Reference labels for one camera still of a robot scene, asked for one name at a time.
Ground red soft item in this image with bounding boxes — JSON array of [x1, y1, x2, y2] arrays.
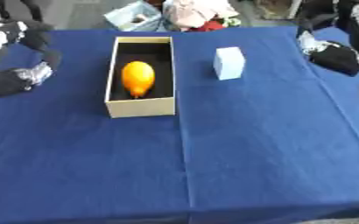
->
[[188, 19, 229, 32]]

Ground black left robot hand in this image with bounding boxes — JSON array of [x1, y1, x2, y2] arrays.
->
[[0, 20, 63, 99]]

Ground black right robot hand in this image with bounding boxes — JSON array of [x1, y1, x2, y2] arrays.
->
[[294, 29, 359, 78]]

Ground light blue rectangular block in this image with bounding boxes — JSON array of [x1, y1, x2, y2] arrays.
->
[[211, 45, 247, 81]]

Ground pale blue open container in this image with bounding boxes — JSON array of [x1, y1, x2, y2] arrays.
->
[[102, 0, 165, 32]]

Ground pink white cloth bundle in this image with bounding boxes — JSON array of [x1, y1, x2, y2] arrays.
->
[[162, 0, 241, 30]]

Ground tan cardboard box black inside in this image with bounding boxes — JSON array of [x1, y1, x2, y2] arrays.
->
[[102, 36, 179, 119]]

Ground orange oval toy fruit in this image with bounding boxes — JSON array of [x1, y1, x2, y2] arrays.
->
[[119, 60, 157, 100]]

